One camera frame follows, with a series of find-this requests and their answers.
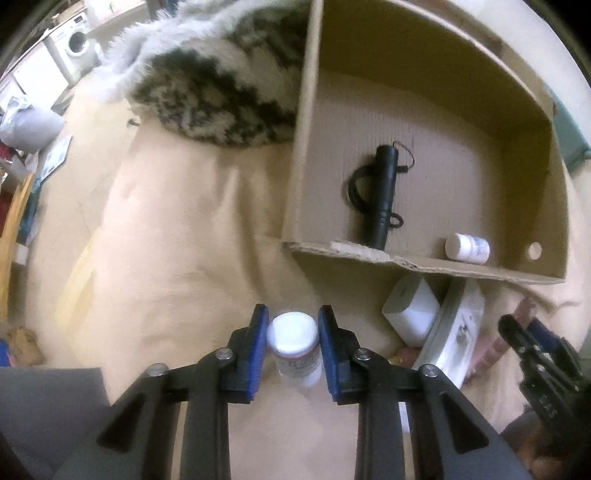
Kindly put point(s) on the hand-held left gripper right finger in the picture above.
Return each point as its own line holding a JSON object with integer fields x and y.
{"x": 328, "y": 355}

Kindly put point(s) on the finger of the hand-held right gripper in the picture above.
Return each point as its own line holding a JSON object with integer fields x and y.
{"x": 515, "y": 334}
{"x": 551, "y": 341}

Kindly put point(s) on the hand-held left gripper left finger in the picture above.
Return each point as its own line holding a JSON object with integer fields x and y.
{"x": 258, "y": 350}

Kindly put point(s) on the white plastic bottle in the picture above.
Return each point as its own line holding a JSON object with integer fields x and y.
{"x": 293, "y": 337}

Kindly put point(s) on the cardboard box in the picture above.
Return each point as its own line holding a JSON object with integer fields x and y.
{"x": 461, "y": 184}

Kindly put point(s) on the white flat case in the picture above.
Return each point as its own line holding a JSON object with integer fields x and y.
{"x": 455, "y": 332}

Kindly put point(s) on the white cube device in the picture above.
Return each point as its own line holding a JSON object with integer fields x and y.
{"x": 411, "y": 309}

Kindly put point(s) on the small white pill bottle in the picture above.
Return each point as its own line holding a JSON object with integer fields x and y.
{"x": 466, "y": 248}

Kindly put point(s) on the beige bed sheet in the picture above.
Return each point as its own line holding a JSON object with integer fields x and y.
{"x": 175, "y": 240}

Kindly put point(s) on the teal container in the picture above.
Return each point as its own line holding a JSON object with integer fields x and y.
{"x": 572, "y": 134}

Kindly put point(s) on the grey trouser leg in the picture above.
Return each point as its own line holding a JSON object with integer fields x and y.
{"x": 46, "y": 415}

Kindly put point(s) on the wooden chair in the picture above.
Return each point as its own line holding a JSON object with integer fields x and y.
{"x": 14, "y": 230}

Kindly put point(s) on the patterned plush blanket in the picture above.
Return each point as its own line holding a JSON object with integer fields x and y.
{"x": 212, "y": 78}

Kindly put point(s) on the papers on floor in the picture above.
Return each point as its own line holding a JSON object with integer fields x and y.
{"x": 54, "y": 159}

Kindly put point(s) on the grey plastic bag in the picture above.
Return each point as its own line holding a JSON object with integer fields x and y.
{"x": 30, "y": 127}

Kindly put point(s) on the white cabinet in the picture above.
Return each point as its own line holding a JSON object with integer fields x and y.
{"x": 39, "y": 74}

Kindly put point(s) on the white washing machine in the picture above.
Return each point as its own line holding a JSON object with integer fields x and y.
{"x": 76, "y": 44}

